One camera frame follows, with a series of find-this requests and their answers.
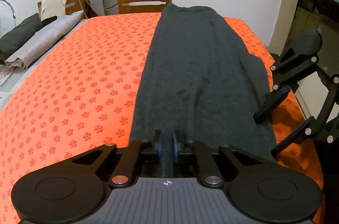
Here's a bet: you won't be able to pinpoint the dark grey sweatpants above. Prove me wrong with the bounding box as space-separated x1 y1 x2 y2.
129 2 278 179

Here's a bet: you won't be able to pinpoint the orange floral table mat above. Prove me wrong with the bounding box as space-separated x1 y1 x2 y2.
0 12 325 224

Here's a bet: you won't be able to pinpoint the light grey folded garment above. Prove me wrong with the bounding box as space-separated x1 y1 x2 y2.
5 10 84 69

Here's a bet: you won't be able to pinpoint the dark grey folded garment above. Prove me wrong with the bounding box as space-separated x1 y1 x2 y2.
0 13 57 64

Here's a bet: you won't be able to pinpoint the wooden chair with bag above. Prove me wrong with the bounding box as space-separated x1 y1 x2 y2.
37 0 98 19

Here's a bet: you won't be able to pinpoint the beige cloth on chair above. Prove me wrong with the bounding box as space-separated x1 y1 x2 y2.
38 0 67 21

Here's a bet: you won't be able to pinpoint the plastic covered appliance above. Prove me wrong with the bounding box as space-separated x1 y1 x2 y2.
0 0 17 36

